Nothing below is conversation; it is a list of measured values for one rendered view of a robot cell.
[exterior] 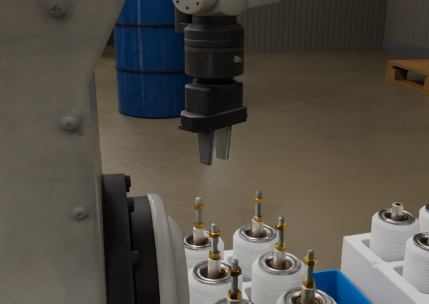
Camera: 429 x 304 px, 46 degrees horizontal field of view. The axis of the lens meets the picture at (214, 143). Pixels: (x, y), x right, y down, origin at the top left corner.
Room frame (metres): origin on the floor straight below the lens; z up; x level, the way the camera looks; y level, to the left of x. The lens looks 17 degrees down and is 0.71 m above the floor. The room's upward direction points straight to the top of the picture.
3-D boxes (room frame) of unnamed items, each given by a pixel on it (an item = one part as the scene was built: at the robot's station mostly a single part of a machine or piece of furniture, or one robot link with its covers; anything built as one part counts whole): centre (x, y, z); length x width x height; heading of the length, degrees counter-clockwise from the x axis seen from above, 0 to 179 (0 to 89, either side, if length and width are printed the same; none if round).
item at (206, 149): (0.75, 0.02, 0.48); 0.03 x 0.02 x 0.06; 47
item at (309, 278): (0.68, -0.14, 0.30); 0.01 x 0.01 x 0.08
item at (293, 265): (0.79, -0.11, 0.25); 0.08 x 0.08 x 0.01
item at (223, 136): (0.78, -0.02, 0.48); 0.03 x 0.02 x 0.06; 47
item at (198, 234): (0.88, 0.03, 0.26); 0.02 x 0.02 x 0.03
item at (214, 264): (0.76, 0.00, 0.26); 0.02 x 0.02 x 0.03
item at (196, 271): (0.76, 0.00, 0.25); 0.08 x 0.08 x 0.01
